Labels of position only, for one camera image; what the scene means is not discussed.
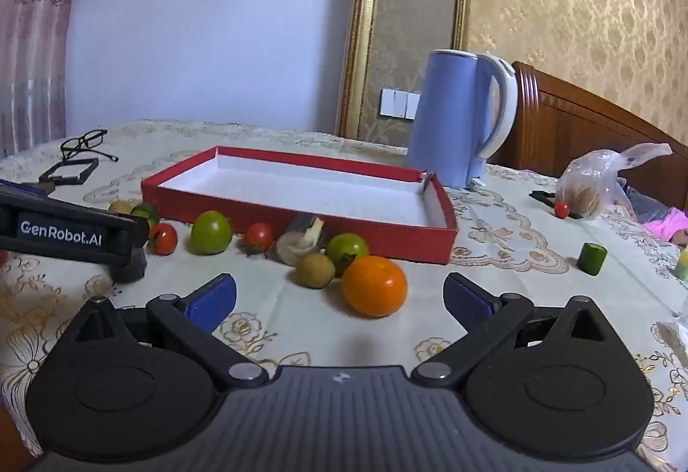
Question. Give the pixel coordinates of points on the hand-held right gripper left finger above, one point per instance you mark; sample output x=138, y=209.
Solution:
x=212, y=297

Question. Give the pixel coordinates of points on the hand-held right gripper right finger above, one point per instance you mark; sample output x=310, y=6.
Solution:
x=468, y=297

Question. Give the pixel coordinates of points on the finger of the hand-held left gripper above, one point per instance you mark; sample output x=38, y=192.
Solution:
x=24, y=187
x=126, y=235

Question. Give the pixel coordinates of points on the dark green round fruit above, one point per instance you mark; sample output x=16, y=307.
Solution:
x=146, y=212

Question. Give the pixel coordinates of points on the orange tomato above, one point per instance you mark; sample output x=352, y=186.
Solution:
x=373, y=286

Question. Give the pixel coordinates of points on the green tomato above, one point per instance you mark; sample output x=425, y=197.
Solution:
x=211, y=233
x=346, y=249

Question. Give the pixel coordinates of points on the red cardboard box tray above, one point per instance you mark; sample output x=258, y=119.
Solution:
x=322, y=192

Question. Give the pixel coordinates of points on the red cherry tomato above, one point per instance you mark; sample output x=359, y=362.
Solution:
x=562, y=209
x=162, y=239
x=259, y=236

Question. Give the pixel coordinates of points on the black eyeglasses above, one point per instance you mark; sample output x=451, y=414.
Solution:
x=83, y=144

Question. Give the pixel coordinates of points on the cream floral tablecloth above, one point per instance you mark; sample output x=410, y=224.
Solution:
x=301, y=321

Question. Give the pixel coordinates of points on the black plastic object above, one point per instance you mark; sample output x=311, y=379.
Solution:
x=540, y=197

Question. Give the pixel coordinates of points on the green cucumber piece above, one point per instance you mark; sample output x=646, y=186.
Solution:
x=592, y=258

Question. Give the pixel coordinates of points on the pink patterned curtain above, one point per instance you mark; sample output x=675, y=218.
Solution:
x=32, y=20

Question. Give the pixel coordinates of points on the clear plastic bag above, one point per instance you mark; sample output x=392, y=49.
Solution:
x=596, y=182

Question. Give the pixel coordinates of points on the blue electric kettle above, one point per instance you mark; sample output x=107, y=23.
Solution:
x=451, y=122

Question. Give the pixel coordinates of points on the wooden headboard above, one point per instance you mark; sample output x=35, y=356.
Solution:
x=580, y=128

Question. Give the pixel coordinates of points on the white crumpled plastic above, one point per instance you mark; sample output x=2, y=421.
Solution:
x=676, y=321

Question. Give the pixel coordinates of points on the pink cloth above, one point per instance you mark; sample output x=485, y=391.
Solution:
x=666, y=225

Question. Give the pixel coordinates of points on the yellow green item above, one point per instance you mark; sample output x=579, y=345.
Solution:
x=681, y=263

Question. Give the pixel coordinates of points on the black square frame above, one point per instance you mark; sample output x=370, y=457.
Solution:
x=71, y=171

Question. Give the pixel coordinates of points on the white wall switch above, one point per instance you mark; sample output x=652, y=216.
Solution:
x=399, y=103

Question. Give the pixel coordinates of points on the gold wall moulding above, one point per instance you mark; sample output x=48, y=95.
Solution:
x=365, y=20

